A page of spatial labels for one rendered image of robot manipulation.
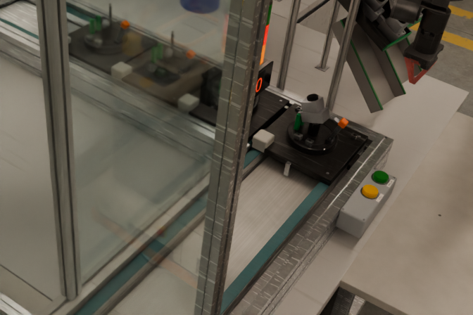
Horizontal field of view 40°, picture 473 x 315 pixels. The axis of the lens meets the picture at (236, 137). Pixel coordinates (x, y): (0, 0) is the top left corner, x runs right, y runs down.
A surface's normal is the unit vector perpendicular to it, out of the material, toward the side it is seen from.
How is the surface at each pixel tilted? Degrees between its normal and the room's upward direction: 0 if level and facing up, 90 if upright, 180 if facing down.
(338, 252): 0
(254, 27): 90
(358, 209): 0
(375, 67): 45
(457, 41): 0
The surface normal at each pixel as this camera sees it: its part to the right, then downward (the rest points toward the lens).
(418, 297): 0.11, -0.78
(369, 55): 0.59, -0.20
